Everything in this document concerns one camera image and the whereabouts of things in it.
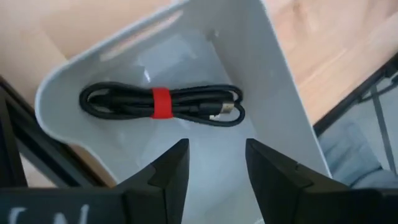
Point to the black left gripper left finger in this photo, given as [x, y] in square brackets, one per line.
[164, 186]

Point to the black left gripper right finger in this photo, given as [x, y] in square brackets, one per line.
[273, 186]

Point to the grey plastic bin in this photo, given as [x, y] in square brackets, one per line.
[217, 174]

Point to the blue chair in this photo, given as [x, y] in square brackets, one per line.
[348, 155]

